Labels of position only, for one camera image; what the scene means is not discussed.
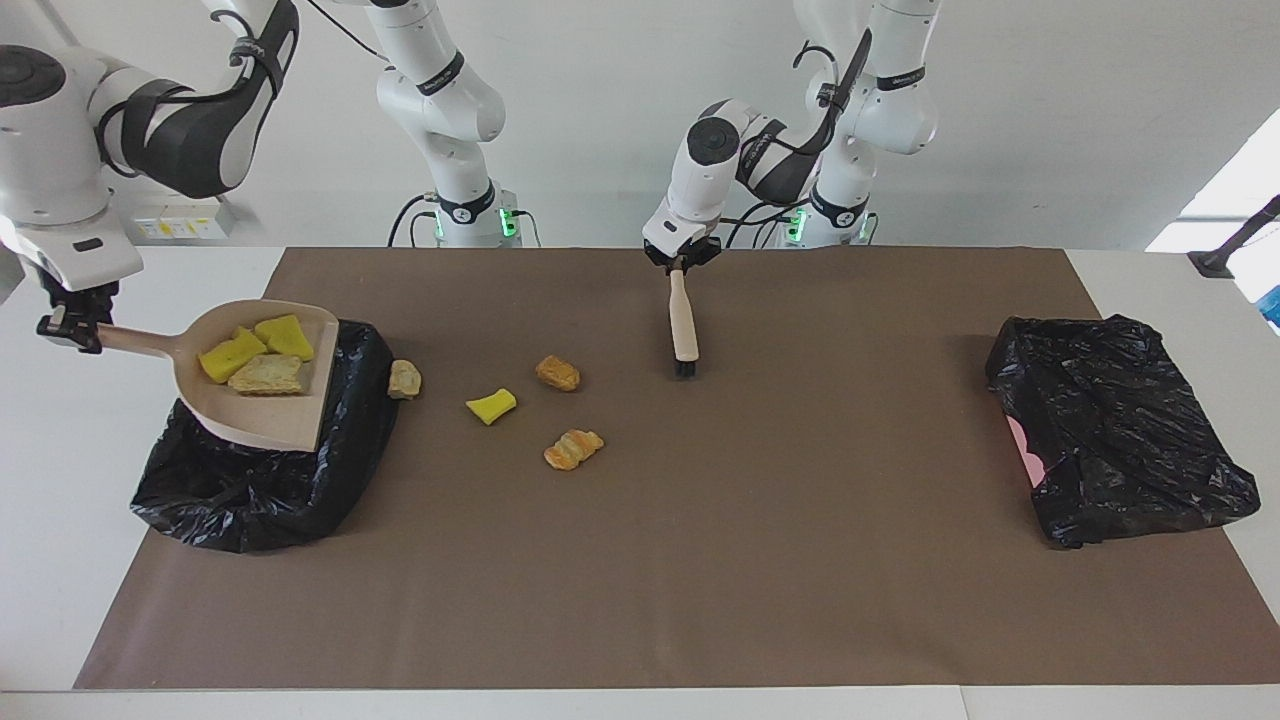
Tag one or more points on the pale layered bread chunk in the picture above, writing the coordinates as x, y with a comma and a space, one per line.
265, 375

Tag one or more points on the yellow sponge piece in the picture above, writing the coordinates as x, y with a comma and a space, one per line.
228, 358
285, 337

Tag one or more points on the brown bread roll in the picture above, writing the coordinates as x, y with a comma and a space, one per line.
557, 373

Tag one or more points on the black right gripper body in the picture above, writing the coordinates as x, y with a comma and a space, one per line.
82, 302

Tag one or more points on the brown table mat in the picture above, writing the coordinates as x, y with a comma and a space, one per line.
640, 620

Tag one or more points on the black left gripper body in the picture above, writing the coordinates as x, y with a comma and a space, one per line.
705, 250

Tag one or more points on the black trash bag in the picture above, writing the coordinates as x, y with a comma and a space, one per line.
1120, 430

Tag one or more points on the beige hand brush black bristles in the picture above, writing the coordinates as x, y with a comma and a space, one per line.
683, 320

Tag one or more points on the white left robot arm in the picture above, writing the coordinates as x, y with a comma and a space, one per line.
690, 190

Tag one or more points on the black bag lined bin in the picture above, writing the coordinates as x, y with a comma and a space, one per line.
250, 500

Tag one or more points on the black clamp stand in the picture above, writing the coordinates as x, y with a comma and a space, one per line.
1225, 255

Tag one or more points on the white wall power strip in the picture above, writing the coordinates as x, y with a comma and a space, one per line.
180, 222

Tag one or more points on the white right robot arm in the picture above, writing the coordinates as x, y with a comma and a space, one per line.
440, 100

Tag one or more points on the blue object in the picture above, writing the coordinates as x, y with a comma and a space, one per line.
1272, 308

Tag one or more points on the pink bin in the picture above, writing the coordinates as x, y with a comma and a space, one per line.
1025, 450

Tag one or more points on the small yellow sponge wedge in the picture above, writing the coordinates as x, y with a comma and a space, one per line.
490, 406

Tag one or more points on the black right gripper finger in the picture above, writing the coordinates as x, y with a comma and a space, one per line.
88, 340
45, 328

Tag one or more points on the small beige bread chunk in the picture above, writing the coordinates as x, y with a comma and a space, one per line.
405, 380

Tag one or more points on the orange striped pastry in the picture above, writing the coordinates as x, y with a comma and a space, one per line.
573, 449

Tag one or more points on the beige plastic dustpan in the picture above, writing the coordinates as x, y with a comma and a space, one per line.
265, 420

